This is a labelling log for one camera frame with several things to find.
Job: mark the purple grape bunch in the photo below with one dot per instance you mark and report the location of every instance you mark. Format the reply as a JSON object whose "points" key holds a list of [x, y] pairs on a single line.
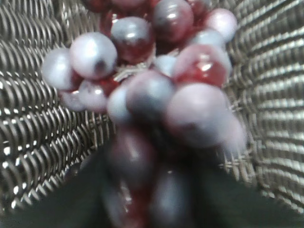
{"points": [[156, 68]]}

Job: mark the dark woven wicker basket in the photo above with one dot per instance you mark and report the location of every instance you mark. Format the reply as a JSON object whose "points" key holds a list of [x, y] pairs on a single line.
{"points": [[40, 139]]}

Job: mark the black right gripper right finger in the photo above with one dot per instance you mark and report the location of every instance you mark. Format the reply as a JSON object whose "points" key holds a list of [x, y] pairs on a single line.
{"points": [[219, 201]]}

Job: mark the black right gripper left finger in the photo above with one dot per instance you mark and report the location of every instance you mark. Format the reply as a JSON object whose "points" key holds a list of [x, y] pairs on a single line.
{"points": [[78, 204]]}

